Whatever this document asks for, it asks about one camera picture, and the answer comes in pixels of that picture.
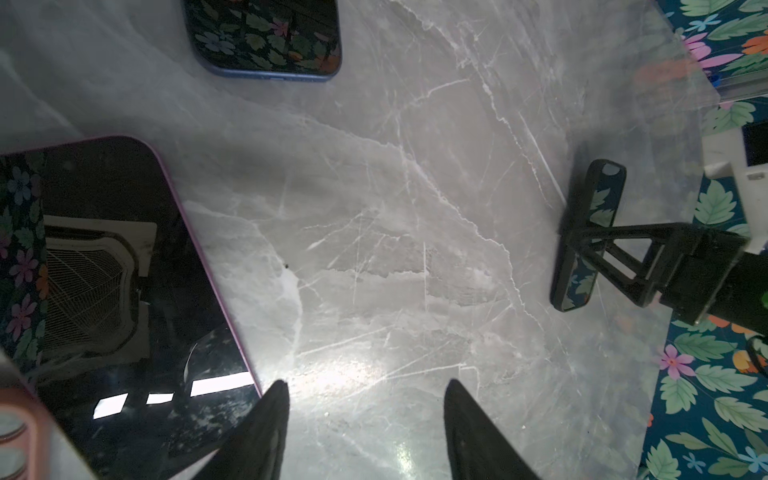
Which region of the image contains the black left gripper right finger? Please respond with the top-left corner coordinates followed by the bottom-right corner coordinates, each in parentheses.
top-left (443, 379), bottom-right (540, 480)

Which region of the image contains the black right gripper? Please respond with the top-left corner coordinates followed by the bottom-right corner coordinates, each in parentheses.
top-left (561, 223), bottom-right (767, 336)

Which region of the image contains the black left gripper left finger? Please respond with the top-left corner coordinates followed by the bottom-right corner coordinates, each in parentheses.
top-left (193, 380), bottom-right (290, 480)

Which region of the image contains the black phone case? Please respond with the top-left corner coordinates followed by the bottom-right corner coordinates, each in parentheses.
top-left (550, 159), bottom-right (627, 312)

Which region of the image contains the phone with pink edge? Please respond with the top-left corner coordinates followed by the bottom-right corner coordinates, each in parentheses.
top-left (1, 136), bottom-right (259, 479)

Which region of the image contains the pink phone case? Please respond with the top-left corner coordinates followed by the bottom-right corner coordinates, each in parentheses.
top-left (1, 384), bottom-right (52, 479)

